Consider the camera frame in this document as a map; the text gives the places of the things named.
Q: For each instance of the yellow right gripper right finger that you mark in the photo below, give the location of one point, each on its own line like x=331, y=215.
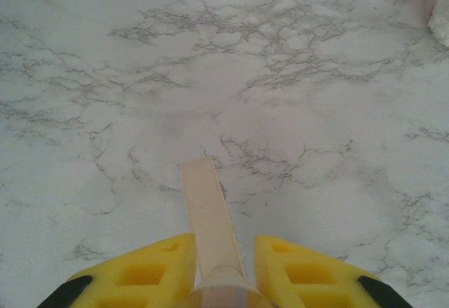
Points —
x=336, y=287

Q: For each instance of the wooden hand brush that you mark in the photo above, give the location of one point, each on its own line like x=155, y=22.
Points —
x=207, y=209

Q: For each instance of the white plush in pink outfit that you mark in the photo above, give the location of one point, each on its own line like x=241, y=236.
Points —
x=441, y=27

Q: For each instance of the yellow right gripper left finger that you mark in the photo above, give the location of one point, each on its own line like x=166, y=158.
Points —
x=112, y=283

